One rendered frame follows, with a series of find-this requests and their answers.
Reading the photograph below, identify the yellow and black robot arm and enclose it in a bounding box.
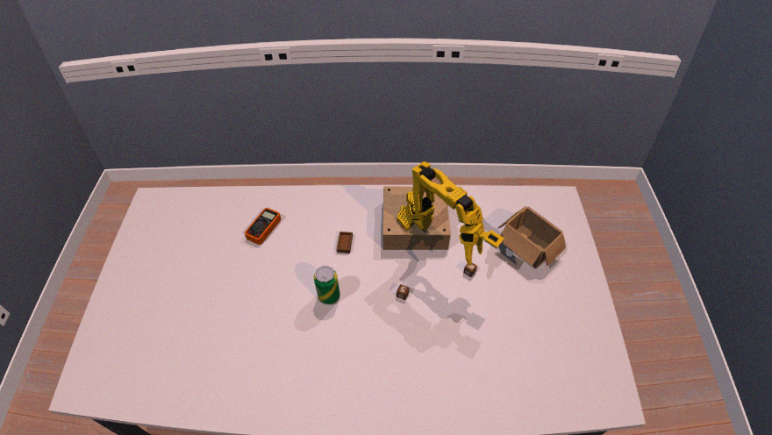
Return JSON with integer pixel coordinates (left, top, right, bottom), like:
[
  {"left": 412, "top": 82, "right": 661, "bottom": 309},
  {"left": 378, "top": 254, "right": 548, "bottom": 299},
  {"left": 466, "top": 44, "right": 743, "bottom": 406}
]
[{"left": 397, "top": 161, "right": 483, "bottom": 230}]

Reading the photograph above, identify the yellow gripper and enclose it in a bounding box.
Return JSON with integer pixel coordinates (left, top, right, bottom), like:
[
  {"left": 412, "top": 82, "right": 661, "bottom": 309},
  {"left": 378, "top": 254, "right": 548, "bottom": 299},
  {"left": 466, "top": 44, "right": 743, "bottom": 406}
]
[{"left": 459, "top": 221, "right": 504, "bottom": 266}]

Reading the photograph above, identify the orange pocket multimeter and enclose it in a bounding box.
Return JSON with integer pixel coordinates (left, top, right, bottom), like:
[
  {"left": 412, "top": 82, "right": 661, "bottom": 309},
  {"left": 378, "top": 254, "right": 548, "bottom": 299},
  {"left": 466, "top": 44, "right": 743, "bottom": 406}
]
[{"left": 245, "top": 208, "right": 281, "bottom": 245}]

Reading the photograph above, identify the green and yellow drink can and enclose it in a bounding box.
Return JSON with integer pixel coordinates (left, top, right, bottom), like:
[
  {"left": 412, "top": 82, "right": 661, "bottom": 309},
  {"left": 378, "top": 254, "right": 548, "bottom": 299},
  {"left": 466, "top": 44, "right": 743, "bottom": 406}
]
[{"left": 314, "top": 266, "right": 340, "bottom": 304}]

